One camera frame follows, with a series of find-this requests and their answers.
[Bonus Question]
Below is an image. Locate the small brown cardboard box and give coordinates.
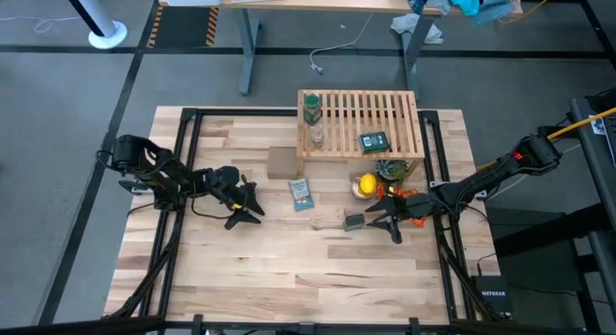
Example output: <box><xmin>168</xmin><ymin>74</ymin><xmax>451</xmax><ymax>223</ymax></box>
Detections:
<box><xmin>267</xmin><ymin>145</ymin><xmax>299</xmax><ymax>180</ymax></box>

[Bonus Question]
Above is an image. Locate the black metal table frame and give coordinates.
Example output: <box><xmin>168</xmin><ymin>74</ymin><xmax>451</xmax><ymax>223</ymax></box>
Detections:
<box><xmin>103</xmin><ymin>107</ymin><xmax>501</xmax><ymax>335</ymax></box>

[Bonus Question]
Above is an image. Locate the white cloth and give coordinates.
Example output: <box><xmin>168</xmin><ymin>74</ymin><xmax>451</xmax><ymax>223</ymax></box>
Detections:
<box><xmin>390</xmin><ymin>13</ymin><xmax>444</xmax><ymax>45</ymax></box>

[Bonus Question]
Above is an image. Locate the wooden slatted shelf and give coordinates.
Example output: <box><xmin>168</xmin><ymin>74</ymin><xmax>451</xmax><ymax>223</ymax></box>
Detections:
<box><xmin>296</xmin><ymin>89</ymin><xmax>426</xmax><ymax>177</ymax></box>

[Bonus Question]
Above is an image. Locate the black network router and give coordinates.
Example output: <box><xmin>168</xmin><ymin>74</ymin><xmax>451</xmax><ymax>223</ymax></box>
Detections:
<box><xmin>471</xmin><ymin>275</ymin><xmax>514</xmax><ymax>320</ymax></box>

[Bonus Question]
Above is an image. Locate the blue denim clothes pile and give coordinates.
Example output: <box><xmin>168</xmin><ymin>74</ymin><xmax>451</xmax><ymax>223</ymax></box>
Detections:
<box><xmin>388</xmin><ymin>0</ymin><xmax>524</xmax><ymax>27</ymax></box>

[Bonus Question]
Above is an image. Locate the succulent plant in black pot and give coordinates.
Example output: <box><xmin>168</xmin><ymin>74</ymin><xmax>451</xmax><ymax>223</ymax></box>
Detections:
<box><xmin>374</xmin><ymin>159</ymin><xmax>411</xmax><ymax>185</ymax></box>

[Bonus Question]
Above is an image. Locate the small cork-topped glass jar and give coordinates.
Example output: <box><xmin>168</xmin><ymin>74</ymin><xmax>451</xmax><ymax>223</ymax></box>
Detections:
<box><xmin>309</xmin><ymin>126</ymin><xmax>326</xmax><ymax>151</ymax></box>

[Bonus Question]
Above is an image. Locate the large orange candy packet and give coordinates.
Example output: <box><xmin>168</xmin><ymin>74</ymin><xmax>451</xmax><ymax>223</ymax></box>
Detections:
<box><xmin>374</xmin><ymin>182</ymin><xmax>424</xmax><ymax>201</ymax></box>

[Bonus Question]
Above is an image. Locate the green-lidded oregano spice jar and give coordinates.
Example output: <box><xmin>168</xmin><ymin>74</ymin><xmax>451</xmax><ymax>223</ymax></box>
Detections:
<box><xmin>302</xmin><ymin>93</ymin><xmax>322</xmax><ymax>127</ymax></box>

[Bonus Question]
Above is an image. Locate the light blue snack bag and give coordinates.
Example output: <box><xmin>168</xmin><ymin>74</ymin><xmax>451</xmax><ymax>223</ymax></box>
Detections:
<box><xmin>288</xmin><ymin>177</ymin><xmax>317</xmax><ymax>213</ymax></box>

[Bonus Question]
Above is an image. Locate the yellow cable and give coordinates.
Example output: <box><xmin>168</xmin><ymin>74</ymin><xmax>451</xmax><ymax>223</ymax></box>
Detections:
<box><xmin>475</xmin><ymin>106</ymin><xmax>616</xmax><ymax>171</ymax></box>
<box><xmin>498</xmin><ymin>0</ymin><xmax>559</xmax><ymax>26</ymax></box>

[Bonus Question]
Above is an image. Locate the black mat with hazard stripes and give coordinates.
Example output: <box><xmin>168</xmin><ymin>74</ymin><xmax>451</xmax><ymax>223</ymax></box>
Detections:
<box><xmin>146</xmin><ymin>6</ymin><xmax>220</xmax><ymax>49</ymax></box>

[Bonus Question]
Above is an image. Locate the yellow lemon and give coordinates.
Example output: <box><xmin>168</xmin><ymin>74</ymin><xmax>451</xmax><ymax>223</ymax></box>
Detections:
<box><xmin>359</xmin><ymin>172</ymin><xmax>379</xmax><ymax>195</ymax></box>

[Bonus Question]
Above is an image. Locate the cyan cloth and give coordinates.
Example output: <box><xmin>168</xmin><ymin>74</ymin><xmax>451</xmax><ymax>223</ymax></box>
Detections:
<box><xmin>445</xmin><ymin>0</ymin><xmax>481</xmax><ymax>17</ymax></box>

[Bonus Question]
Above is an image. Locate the wooden desk with grey legs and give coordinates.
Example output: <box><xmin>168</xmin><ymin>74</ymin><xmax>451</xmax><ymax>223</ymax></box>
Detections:
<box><xmin>158</xmin><ymin>0</ymin><xmax>524</xmax><ymax>96</ymax></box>

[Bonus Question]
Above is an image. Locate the white cable with plug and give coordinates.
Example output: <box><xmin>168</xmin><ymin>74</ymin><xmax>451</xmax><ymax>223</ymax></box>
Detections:
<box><xmin>309</xmin><ymin>12</ymin><xmax>374</xmax><ymax>75</ymax></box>

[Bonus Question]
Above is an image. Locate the thin white cord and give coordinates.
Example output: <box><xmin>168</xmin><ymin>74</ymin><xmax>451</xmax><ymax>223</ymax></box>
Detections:
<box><xmin>0</xmin><ymin>15</ymin><xmax>81</xmax><ymax>35</ymax></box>

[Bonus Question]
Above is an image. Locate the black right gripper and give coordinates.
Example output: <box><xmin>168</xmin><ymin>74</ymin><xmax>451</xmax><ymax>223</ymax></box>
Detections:
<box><xmin>364</xmin><ymin>193</ymin><xmax>439</xmax><ymax>244</ymax></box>

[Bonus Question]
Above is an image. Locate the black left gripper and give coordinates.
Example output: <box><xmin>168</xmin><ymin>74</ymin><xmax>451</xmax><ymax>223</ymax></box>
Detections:
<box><xmin>206</xmin><ymin>165</ymin><xmax>266</xmax><ymax>231</ymax></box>

